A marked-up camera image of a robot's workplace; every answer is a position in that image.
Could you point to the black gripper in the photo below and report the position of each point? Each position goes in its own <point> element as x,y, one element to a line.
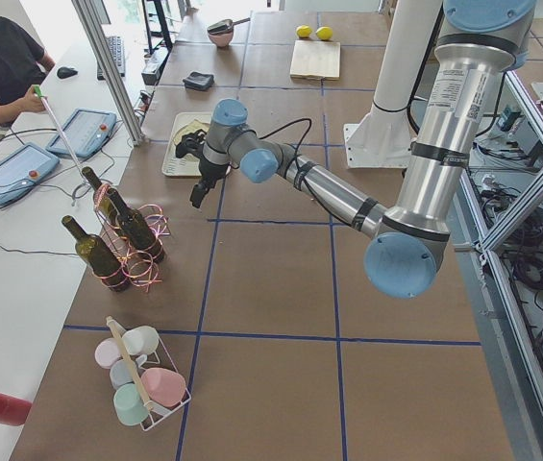
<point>209,172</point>

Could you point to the white round plate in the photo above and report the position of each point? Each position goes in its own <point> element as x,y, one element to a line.
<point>197,137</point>

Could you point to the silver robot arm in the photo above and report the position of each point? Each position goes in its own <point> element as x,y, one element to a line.
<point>478,41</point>

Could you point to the white bear tray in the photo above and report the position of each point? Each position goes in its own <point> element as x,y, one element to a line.
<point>187,167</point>

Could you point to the dark wine bottle right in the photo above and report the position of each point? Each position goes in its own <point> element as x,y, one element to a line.
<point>135,227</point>

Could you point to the dark wine bottle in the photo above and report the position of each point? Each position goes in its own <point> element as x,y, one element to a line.
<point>93,250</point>
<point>102,204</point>
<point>135,227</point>

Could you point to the grey folded cloth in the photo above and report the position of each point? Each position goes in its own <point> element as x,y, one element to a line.
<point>199,81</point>

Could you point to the dark wine bottle left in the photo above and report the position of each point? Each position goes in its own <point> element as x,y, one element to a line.
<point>93,250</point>

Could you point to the blue teach pendant far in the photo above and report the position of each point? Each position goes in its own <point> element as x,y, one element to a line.
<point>87,130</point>

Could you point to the blue teach pendant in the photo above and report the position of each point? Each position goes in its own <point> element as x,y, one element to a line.
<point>87,130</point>
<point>23,170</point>

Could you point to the pink bowl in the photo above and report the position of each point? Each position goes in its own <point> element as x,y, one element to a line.
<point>221,40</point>

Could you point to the white cup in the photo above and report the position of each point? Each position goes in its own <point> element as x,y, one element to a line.
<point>141,340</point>

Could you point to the metal scoop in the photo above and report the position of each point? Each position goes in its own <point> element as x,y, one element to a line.
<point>224,26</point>

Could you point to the black keyboard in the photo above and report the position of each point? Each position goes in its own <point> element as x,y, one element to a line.
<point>117,52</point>

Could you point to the blue teach pendant near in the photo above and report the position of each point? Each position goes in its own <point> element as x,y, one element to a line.
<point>23,170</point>

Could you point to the wooden cutting board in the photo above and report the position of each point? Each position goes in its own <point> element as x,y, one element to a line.
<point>315,60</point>

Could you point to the black computer mouse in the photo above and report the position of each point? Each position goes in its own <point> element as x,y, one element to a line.
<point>65,72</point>

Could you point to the lilac cup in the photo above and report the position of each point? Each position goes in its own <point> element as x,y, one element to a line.
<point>107,353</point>

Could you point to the pink green stick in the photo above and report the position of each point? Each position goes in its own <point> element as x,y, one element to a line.
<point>43,99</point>

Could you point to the yellow lemon left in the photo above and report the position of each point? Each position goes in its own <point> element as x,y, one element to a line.
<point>303,31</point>

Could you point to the yellow lemon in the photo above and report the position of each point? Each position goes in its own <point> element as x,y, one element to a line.
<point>324,33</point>
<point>303,31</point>

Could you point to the pink cup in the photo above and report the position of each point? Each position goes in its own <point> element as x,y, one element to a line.
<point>164,386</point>

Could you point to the grey blue cup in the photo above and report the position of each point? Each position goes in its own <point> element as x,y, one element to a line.
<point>120,374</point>

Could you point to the yellow lemon right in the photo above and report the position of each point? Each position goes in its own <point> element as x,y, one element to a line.
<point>324,33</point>

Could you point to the mint green cup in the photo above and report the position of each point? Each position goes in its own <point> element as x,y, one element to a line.
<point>128,405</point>

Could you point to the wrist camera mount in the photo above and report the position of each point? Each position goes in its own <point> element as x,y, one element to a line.
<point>191,144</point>

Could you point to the copper wire bottle rack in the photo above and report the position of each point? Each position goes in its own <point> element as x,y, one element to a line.
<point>138,266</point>

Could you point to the white wire cup rack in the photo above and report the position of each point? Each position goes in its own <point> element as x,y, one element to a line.
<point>137,365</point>

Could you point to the aluminium frame post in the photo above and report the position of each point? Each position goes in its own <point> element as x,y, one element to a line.
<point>90,21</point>

